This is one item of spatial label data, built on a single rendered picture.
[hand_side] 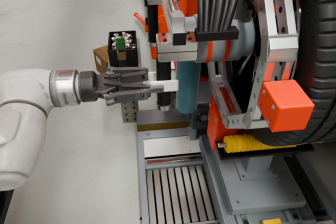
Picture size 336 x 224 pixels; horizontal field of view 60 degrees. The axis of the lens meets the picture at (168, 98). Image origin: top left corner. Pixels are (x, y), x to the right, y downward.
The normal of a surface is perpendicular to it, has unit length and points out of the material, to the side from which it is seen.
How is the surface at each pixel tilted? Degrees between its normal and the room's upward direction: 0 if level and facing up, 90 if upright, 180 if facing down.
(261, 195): 0
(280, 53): 90
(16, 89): 13
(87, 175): 0
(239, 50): 94
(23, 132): 38
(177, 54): 90
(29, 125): 44
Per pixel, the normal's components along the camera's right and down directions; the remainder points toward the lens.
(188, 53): 0.12, 0.63
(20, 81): 0.05, -0.59
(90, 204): 0.00, -0.77
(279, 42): 0.08, -0.11
